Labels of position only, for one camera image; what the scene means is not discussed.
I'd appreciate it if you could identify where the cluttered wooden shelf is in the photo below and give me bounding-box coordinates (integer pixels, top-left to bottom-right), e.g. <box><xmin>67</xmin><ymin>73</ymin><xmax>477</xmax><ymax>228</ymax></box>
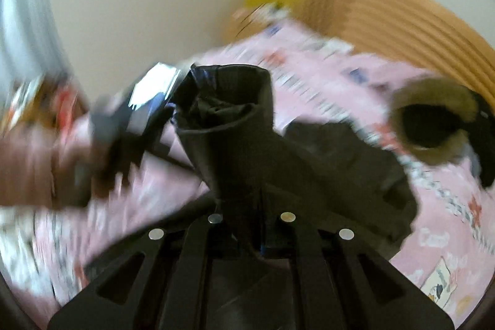
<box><xmin>0</xmin><ymin>73</ymin><xmax>91</xmax><ymax>139</ymax></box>

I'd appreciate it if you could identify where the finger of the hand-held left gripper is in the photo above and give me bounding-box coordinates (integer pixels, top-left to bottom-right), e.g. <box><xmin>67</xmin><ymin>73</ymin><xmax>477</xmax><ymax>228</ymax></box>
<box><xmin>145</xmin><ymin>144</ymin><xmax>200</xmax><ymax>173</ymax></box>
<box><xmin>164</xmin><ymin>64</ymin><xmax>211</xmax><ymax>114</ymax></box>

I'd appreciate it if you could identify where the pink printed bed sheet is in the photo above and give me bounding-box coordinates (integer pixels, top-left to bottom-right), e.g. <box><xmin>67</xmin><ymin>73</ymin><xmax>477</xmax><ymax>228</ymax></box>
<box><xmin>0</xmin><ymin>3</ymin><xmax>495</xmax><ymax>328</ymax></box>

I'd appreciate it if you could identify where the black jacket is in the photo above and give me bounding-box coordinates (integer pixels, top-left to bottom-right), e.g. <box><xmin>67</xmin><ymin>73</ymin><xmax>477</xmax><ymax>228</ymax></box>
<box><xmin>83</xmin><ymin>62</ymin><xmax>419</xmax><ymax>330</ymax></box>

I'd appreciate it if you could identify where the fur-trimmed black hood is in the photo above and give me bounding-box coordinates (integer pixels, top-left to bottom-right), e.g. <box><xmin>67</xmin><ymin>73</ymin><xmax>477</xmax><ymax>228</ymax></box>
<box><xmin>389</xmin><ymin>78</ymin><xmax>495</xmax><ymax>189</ymax></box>

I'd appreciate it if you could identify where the grey white curtain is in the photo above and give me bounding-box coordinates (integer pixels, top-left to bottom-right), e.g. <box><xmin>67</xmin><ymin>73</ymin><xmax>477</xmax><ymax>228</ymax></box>
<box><xmin>0</xmin><ymin>0</ymin><xmax>72</xmax><ymax>93</ymax></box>

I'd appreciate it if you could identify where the wooden slatted headboard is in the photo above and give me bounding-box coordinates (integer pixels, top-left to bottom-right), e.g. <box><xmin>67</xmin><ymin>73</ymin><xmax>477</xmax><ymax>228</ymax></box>
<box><xmin>298</xmin><ymin>0</ymin><xmax>495</xmax><ymax>110</ymax></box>

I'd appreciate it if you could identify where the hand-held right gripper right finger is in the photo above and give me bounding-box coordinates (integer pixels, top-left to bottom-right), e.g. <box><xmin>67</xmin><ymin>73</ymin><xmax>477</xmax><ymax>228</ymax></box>
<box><xmin>271</xmin><ymin>212</ymin><xmax>455</xmax><ymax>330</ymax></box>

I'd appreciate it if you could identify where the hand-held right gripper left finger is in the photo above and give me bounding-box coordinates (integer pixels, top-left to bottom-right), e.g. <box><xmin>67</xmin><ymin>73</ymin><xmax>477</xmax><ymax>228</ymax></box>
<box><xmin>46</xmin><ymin>215</ymin><xmax>233</xmax><ymax>330</ymax></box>

